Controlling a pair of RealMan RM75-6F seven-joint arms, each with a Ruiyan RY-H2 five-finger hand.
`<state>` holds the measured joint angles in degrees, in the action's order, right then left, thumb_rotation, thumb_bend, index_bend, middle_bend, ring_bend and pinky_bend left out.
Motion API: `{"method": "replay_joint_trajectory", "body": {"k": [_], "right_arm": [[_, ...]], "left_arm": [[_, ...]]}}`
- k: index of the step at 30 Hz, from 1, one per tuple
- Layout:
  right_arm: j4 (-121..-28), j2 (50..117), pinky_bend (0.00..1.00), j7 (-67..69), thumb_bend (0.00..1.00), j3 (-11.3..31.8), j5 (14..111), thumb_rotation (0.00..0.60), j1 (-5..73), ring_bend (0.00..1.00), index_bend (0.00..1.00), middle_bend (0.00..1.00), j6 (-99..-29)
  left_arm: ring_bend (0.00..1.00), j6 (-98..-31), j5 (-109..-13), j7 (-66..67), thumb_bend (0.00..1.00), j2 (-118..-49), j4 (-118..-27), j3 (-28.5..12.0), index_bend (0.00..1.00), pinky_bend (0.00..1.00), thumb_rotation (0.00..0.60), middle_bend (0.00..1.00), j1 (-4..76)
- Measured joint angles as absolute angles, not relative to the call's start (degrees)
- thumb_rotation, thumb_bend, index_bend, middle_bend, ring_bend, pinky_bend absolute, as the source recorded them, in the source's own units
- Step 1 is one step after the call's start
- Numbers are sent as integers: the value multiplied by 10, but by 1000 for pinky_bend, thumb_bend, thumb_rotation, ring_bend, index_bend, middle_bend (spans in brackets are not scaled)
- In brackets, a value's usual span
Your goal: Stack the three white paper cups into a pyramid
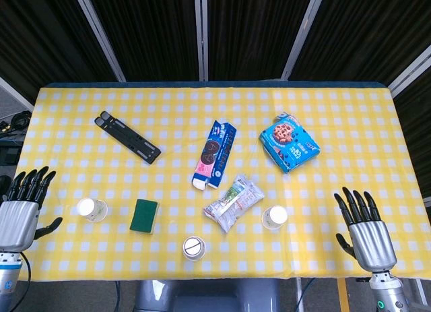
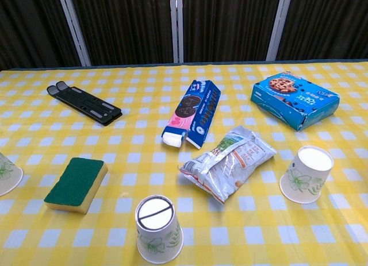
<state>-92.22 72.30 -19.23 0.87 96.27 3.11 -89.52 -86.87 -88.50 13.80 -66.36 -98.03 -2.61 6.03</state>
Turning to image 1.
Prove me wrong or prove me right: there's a grey robot torso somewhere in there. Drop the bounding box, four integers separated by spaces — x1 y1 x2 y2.
134 278 298 312

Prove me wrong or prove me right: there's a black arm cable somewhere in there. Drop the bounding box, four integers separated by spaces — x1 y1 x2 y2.
18 252 33 312

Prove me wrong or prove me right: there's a green yellow sponge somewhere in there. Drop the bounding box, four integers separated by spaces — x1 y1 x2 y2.
129 199 160 235

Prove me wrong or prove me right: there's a crumpled silver snack bag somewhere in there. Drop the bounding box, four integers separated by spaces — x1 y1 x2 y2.
203 175 265 233

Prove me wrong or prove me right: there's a yellow white checkered tablecloth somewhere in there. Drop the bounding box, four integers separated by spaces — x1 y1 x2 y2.
16 86 431 281

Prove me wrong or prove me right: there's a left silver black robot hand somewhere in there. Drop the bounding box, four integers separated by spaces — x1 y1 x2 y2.
0 166 63 253

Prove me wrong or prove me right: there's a white partition post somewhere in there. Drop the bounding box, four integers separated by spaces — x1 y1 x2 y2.
194 0 209 82
0 75 35 121
388 44 431 98
280 0 329 81
71 0 127 83

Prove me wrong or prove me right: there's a blue pink Oreo box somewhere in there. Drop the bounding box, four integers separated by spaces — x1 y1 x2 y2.
191 120 238 191

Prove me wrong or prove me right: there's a black folding stand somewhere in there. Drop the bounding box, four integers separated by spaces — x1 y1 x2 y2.
94 111 162 165

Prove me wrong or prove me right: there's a blue cable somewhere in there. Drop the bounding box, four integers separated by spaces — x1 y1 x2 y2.
296 278 318 312

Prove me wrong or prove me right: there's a black cable pile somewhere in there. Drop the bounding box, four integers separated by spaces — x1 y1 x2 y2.
0 110 33 138

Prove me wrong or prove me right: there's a white floral paper cup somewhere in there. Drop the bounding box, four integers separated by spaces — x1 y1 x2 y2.
261 205 289 230
76 197 108 223

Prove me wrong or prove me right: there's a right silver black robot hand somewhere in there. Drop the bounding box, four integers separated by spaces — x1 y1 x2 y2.
333 186 397 272

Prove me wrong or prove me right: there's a blue chocolate chip cookie box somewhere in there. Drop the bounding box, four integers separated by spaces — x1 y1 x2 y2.
259 112 320 174

